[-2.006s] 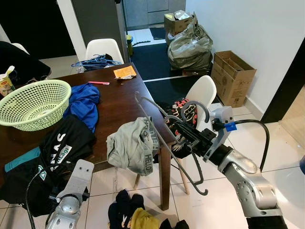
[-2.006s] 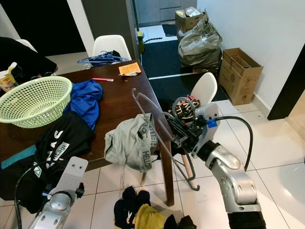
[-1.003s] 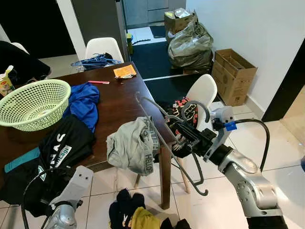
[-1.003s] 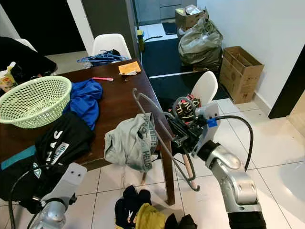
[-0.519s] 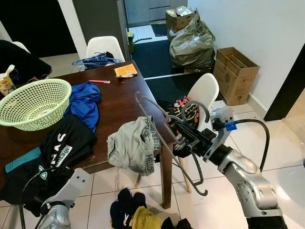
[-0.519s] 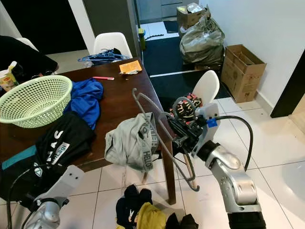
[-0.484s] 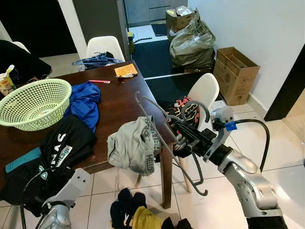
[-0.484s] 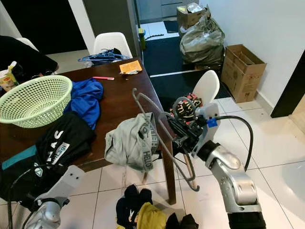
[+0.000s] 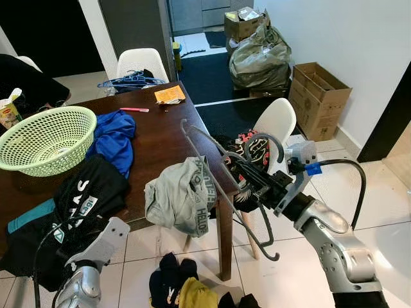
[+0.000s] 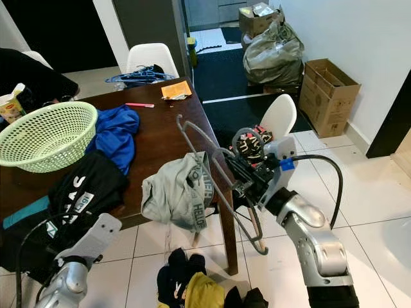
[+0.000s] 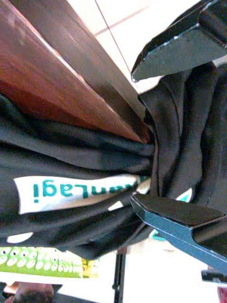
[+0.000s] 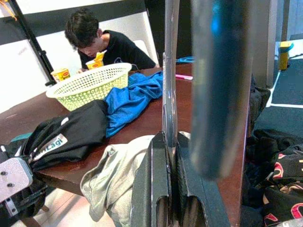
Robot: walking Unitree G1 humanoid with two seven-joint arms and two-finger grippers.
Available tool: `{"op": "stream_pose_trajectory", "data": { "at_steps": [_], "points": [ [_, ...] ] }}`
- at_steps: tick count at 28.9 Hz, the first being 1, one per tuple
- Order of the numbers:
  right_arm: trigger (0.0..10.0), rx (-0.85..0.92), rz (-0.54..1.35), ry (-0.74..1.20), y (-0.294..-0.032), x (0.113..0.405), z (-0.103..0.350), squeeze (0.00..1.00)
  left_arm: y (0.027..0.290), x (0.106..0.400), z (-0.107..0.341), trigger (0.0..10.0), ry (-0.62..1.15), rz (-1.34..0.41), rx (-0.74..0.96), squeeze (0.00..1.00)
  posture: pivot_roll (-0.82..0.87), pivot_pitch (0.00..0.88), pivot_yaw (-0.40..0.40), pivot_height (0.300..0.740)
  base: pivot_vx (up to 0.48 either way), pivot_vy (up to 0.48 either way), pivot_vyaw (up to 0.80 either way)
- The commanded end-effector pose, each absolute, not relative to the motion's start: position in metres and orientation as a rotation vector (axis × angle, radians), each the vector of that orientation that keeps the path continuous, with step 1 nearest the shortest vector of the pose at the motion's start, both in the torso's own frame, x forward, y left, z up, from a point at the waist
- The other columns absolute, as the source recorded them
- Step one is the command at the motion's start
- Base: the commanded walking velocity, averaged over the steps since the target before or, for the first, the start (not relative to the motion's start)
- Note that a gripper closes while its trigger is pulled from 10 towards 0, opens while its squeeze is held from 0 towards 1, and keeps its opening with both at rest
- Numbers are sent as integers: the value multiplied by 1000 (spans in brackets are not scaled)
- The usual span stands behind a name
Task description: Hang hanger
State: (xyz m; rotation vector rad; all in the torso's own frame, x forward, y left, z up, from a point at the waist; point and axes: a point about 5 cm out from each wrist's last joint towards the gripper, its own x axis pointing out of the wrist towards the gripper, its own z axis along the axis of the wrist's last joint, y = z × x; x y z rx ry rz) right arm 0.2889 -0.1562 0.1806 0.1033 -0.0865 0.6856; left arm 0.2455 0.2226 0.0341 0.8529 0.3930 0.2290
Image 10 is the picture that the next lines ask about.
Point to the yellow bottle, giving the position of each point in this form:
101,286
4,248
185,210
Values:
192,52

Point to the blue shirt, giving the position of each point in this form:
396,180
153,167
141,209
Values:
115,128

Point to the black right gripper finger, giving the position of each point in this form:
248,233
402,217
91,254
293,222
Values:
244,163
236,172

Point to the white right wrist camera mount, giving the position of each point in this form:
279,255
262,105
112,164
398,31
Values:
286,149

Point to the plain black floor garment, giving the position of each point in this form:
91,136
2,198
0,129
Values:
244,300

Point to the olive garbage bag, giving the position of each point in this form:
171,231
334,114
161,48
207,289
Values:
273,58

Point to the grey drawer cabinet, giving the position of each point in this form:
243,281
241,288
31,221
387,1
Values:
205,9

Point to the black jersey with white lettering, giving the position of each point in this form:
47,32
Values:
90,192

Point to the pale green laundry basket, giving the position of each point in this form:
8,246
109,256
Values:
48,135

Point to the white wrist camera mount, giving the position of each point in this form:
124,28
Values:
96,234
286,149

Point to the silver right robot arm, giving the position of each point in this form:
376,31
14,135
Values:
318,247

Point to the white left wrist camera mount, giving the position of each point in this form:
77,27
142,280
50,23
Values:
96,234

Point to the dark blue carpet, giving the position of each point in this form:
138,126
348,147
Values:
221,77

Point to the blue plastic hanger bundle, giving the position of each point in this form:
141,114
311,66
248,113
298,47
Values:
141,77

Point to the black clothes with white print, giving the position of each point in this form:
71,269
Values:
173,279

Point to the pink pen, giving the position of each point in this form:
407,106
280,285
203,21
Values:
140,104

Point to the grey printed shirt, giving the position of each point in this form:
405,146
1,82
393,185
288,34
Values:
176,192

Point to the red black patterned garment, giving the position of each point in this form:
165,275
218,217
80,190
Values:
250,144

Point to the grey plastic hanger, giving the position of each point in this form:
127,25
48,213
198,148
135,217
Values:
245,129

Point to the sealed instant noodle cup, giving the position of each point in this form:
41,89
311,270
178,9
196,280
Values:
13,109

